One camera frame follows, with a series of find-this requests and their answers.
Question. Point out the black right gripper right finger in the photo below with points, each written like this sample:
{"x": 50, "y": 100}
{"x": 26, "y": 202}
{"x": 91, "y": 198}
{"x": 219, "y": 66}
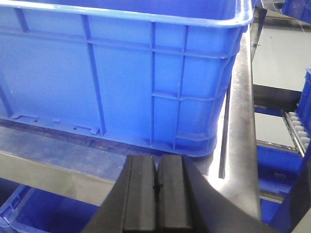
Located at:
{"x": 187, "y": 203}

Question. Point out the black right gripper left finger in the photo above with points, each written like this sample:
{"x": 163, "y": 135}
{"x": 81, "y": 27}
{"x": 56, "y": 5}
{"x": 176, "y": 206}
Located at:
{"x": 130, "y": 207}

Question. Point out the lower left blue bin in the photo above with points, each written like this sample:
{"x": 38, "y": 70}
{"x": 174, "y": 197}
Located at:
{"x": 32, "y": 210}

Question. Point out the front blue plastic bin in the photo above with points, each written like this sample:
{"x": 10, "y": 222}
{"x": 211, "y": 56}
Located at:
{"x": 150, "y": 73}

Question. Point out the metal shelf with bins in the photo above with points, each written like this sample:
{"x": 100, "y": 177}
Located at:
{"x": 281, "y": 53}

